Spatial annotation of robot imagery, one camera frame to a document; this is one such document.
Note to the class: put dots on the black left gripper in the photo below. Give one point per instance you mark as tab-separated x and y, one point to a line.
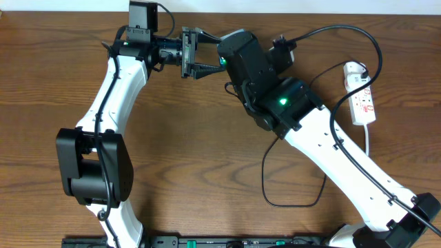
187	52

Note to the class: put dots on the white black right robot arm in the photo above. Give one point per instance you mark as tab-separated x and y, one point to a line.
392	215

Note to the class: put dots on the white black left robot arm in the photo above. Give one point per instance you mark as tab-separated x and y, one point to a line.
93	159

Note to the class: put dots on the white power strip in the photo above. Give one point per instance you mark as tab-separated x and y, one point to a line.
361	103

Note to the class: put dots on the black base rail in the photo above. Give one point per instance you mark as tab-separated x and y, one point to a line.
176	242

